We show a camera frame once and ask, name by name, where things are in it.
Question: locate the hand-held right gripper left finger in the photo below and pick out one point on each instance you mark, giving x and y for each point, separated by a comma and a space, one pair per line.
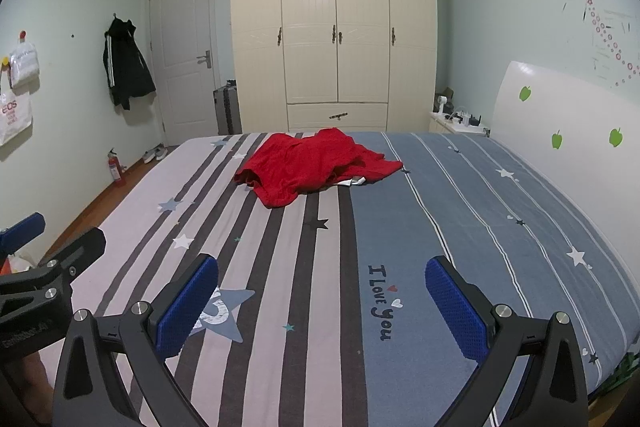
187, 307

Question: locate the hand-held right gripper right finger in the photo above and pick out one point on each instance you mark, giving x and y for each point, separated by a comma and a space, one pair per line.
455, 307

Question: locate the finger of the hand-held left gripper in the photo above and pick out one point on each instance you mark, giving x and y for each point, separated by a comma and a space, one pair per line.
75, 249
22, 227

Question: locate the red fire extinguisher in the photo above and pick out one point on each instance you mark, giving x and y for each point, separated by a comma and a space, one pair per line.
116, 169

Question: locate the white tote bag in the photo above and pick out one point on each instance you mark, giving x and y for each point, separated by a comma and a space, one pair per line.
15, 117

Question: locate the grey shoe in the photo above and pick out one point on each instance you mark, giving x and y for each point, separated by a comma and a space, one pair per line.
161, 152
150, 155

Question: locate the striped star-print bed sheet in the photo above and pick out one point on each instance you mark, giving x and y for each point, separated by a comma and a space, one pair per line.
320, 307

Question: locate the clear plastic bag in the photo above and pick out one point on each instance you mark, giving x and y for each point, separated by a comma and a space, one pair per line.
25, 64

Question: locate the white nightstand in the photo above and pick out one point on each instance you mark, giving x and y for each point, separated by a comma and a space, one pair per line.
450, 124

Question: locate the black router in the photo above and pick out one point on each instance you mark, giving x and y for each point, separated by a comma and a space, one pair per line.
475, 121

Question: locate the black jacket with white stripes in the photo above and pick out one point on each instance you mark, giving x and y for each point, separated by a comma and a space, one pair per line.
125, 67

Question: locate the white bed headboard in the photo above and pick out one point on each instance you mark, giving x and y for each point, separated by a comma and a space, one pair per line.
575, 157

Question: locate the grey upright suitcase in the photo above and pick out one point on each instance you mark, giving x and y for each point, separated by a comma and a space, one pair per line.
227, 109

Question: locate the small white fan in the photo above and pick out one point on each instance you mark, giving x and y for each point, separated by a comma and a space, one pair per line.
442, 103

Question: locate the white door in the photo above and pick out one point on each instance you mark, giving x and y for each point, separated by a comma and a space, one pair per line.
185, 57

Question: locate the cream wardrobe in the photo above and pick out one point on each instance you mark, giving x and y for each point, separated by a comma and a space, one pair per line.
335, 32

